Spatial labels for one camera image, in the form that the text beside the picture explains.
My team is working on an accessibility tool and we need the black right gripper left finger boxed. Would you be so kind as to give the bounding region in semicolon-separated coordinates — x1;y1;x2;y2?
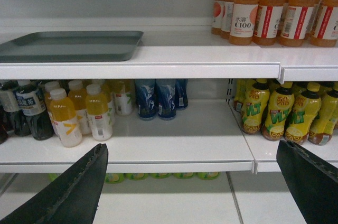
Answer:
1;144;108;223

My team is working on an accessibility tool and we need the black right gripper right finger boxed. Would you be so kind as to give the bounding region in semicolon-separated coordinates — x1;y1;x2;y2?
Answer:
276;141;337;223

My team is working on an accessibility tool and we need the grey silver serving tray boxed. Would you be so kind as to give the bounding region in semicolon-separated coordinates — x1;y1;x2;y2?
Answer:
1;31;144;63

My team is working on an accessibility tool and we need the yellow lemon tea bottle right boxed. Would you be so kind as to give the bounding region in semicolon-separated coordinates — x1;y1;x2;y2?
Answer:
285;82;322;145

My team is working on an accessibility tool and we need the yellow lemon tea bottle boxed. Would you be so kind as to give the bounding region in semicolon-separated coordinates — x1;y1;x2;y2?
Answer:
241;78;270;134
261;81;295;141
285;82;322;145

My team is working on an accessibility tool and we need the dark tea bottle white cap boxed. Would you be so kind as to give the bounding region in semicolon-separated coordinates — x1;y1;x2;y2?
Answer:
15;80;54;141

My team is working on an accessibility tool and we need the yellow lemon tea bottle middle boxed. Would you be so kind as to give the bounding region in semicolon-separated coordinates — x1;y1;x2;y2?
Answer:
261;81;295;141

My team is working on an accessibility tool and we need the yellow juice bottle front left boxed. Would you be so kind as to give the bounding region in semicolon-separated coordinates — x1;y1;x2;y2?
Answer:
50;88;82;147

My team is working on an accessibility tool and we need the yellow juice bottle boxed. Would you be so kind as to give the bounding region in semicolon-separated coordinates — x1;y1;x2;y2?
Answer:
85;83;113;141
50;88;82;147

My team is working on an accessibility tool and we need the yellow lemon tea bottle left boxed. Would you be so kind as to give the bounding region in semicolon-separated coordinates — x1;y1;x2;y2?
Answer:
241;78;270;134

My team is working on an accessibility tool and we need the yellow juice bottle front right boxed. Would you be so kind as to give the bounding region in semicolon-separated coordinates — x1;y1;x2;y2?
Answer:
85;83;113;141

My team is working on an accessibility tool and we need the white middle store shelf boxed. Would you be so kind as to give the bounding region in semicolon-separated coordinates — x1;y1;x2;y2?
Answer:
0;99;338;174

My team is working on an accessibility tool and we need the white store shelf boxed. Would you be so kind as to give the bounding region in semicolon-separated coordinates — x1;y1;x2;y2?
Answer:
1;31;337;82
0;99;338;174

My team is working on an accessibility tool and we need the blue water bottle left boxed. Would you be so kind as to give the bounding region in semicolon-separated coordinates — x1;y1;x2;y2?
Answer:
135;79;157;120

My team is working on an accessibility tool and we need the blue water bottle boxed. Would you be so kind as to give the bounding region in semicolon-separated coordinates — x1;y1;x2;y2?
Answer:
135;79;157;120
156;79;176;120

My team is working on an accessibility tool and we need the blue water bottle right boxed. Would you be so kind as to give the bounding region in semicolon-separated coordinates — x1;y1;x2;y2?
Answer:
156;79;176;120

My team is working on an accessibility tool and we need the orange juice bottle right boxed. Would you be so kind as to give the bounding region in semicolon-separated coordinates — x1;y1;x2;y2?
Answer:
279;0;315;47

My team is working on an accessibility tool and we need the white upper store shelf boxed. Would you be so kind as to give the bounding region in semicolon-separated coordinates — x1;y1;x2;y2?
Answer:
1;31;337;82

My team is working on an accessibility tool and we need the orange juice bottle red label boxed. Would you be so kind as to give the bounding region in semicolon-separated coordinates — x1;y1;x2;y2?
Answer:
252;0;286;46

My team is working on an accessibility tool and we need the orange C100 juice bottle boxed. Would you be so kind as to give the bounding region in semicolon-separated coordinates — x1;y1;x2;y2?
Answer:
229;0;259;45

